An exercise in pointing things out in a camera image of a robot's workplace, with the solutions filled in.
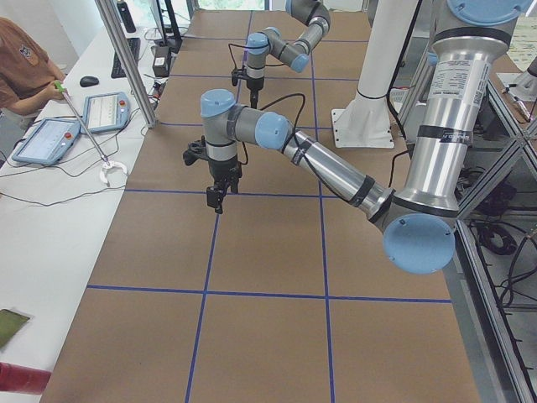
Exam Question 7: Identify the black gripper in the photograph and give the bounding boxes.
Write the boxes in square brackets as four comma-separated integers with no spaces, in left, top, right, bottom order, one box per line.
[206,158,242,214]
[247,77,263,107]

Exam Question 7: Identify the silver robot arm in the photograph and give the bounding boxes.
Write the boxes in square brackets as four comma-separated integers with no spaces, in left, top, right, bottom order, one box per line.
[183,1,534,274]
[232,0,331,108]

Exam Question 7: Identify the black monitor stand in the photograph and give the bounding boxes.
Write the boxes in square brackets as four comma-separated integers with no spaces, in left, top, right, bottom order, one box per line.
[156,0,183,54]

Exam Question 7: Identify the black power adapter box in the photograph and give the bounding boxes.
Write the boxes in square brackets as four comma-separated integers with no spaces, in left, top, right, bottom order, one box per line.
[152,46,171,78]

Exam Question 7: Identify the grabber tool with white claw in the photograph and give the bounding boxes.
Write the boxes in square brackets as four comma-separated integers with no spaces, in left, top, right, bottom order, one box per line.
[53,80,128,187]

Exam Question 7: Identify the black keyboard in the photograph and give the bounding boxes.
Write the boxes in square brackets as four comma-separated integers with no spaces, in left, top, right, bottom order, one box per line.
[110,37,142,80]

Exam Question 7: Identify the far blue teach pendant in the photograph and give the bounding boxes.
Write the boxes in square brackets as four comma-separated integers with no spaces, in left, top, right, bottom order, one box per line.
[82,92,130,133]

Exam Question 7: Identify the blue teach pendant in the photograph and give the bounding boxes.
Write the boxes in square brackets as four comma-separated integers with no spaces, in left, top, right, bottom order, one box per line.
[82,92,130,133]
[12,118,81,165]

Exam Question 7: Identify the black computer mouse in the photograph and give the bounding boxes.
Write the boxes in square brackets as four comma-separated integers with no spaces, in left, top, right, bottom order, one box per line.
[79,76,100,88]

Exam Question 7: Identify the near blue teach pendant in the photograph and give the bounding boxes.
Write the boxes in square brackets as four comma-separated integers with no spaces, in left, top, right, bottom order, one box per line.
[12,118,81,165]

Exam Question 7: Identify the person in brown shirt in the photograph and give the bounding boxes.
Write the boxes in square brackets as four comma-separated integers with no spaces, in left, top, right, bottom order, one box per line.
[1,18,65,117]

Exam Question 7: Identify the green cloth pad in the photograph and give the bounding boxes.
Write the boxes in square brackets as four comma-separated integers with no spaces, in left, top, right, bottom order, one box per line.
[0,309,31,348]

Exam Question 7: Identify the red object on table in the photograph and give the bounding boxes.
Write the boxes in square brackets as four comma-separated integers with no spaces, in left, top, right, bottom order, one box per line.
[1,362,51,395]

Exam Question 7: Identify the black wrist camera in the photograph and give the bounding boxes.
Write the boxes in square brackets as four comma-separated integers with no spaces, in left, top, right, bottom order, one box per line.
[231,69,248,86]
[182,140,207,166]

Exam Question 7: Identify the white camera stand column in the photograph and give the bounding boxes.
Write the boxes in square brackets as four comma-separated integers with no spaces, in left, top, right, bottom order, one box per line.
[331,0,432,149]

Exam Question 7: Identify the aluminium frame post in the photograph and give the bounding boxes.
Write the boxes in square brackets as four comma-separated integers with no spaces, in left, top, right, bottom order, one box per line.
[95,0,157,128]

